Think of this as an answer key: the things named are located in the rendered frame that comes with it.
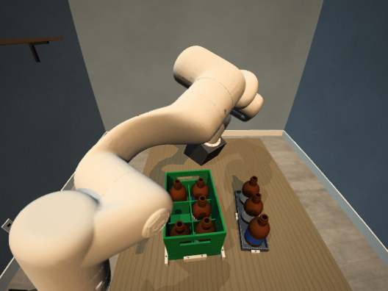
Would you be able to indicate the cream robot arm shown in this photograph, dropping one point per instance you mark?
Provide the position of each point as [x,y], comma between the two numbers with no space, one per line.
[63,240]

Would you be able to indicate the dark green crate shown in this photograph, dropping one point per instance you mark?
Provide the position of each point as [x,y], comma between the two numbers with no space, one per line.
[181,211]

